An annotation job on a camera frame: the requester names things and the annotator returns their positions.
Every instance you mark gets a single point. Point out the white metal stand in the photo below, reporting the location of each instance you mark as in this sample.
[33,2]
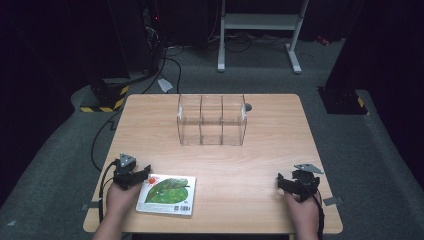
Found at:
[260,21]

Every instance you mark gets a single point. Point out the dark equipment rack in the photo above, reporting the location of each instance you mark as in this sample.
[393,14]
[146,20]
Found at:
[143,33]

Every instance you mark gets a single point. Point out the clear acrylic divided organizer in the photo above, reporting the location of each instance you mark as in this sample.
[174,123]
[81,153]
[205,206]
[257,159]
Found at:
[211,120]

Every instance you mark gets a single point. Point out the grey tape strip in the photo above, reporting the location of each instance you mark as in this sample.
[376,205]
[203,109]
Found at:
[92,205]
[332,201]

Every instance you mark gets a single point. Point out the black base with yellow mark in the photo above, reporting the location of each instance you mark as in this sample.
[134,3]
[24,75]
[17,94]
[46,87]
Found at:
[343,101]

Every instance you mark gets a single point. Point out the person's left hand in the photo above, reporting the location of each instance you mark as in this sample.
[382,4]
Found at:
[120,200]

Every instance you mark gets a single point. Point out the small red object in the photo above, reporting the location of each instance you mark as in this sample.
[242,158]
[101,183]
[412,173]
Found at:
[322,40]

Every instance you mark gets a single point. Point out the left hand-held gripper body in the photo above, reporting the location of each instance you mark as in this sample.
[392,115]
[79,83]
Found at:
[124,173]

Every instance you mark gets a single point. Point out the small grey tape scrap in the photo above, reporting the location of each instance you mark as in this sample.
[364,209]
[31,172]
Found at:
[11,223]

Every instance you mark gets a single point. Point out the grey round table grommet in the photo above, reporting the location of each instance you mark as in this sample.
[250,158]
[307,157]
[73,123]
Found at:
[248,107]

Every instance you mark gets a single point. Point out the white paper scrap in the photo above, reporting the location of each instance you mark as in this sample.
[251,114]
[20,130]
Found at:
[165,85]

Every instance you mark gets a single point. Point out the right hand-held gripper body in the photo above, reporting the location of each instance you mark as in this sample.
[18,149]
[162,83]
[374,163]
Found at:
[305,183]

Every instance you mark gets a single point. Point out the person's right hand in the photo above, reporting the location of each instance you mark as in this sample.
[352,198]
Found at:
[303,211]

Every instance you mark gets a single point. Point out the black yellow striped base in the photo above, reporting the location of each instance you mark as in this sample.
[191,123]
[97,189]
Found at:
[107,96]

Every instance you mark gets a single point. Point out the white book with green leaf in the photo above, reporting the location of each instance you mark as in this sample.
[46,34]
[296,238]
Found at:
[166,194]

